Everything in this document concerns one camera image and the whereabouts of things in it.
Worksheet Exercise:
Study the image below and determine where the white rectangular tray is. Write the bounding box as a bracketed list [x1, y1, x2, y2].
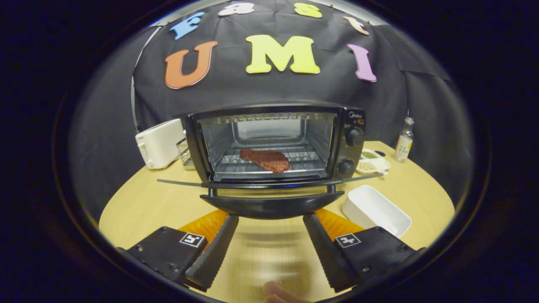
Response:
[341, 185, 413, 238]

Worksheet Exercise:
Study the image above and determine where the small metal wire rack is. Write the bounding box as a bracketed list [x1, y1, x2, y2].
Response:
[176, 137, 195, 169]

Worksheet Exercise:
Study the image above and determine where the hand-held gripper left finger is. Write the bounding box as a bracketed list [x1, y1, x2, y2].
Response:
[117, 209, 240, 292]

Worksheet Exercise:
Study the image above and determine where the clear glass bottle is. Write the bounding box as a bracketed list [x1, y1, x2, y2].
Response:
[394, 117, 415, 163]

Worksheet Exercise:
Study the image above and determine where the metal oven wire shelf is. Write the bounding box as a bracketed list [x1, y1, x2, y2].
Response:
[215, 143, 327, 179]

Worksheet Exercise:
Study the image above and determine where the brown meat piece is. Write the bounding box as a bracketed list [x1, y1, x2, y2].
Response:
[239, 148, 291, 174]

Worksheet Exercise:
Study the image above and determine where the white divided dish with beans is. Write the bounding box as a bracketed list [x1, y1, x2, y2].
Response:
[356, 148, 392, 175]

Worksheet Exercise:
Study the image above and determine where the black toaster oven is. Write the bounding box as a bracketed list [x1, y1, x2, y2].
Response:
[157, 101, 384, 220]

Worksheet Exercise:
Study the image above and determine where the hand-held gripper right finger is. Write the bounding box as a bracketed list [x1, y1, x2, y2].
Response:
[302, 208, 425, 293]

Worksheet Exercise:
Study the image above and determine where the white bread toaster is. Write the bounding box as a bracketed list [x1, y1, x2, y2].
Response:
[135, 118, 187, 170]

